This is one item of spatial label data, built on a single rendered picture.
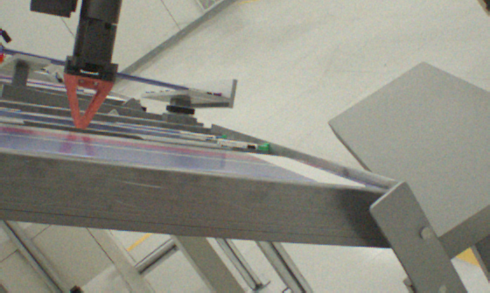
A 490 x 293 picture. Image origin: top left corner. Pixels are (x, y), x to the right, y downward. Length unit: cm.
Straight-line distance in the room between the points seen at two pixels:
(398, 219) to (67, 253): 157
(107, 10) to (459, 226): 55
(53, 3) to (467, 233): 63
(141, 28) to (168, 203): 825
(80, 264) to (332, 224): 153
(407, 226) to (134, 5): 827
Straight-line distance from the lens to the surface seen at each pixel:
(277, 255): 149
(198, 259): 167
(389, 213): 68
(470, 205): 90
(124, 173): 62
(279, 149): 102
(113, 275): 132
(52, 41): 872
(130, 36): 884
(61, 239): 213
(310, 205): 69
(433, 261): 72
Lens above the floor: 106
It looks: 16 degrees down
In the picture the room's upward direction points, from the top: 33 degrees counter-clockwise
